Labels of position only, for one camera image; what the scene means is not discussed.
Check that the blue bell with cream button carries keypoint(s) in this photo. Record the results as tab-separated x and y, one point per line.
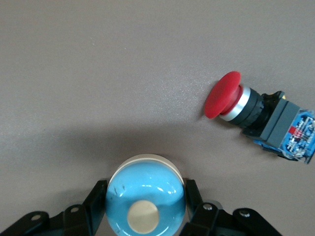
147	186

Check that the red mushroom push button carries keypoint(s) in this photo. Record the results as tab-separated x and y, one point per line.
224	96

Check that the brown table mat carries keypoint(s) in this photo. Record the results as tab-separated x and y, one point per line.
98	73

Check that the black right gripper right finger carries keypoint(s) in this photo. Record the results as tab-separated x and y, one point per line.
197	216

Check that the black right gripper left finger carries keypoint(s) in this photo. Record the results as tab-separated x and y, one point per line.
96	206

